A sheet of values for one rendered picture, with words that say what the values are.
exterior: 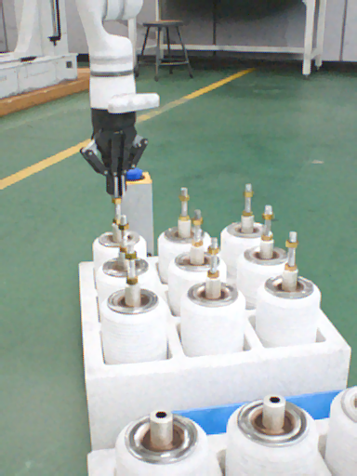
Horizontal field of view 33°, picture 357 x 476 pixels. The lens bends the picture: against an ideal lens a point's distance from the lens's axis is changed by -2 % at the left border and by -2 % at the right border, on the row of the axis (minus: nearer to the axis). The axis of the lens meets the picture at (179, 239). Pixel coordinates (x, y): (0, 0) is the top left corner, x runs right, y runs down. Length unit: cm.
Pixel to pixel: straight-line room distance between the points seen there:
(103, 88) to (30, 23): 352
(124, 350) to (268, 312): 22
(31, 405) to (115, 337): 30
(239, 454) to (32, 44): 400
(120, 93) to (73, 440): 56
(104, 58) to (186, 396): 53
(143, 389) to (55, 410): 27
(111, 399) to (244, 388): 19
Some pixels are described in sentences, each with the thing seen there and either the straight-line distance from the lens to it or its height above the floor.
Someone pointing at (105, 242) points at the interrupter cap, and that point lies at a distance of 108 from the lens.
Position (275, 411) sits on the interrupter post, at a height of 27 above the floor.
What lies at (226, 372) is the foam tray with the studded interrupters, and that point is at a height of 16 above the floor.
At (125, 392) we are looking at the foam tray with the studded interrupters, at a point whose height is 15.
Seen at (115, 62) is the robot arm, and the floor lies 57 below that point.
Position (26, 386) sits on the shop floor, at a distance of 117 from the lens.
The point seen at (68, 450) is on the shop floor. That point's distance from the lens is 102.
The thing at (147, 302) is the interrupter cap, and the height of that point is 25.
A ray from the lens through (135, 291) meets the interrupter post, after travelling 86.
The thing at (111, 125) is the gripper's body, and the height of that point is 47.
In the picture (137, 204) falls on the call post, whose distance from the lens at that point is 122.
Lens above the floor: 67
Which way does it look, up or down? 22 degrees down
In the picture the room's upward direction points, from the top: 1 degrees counter-clockwise
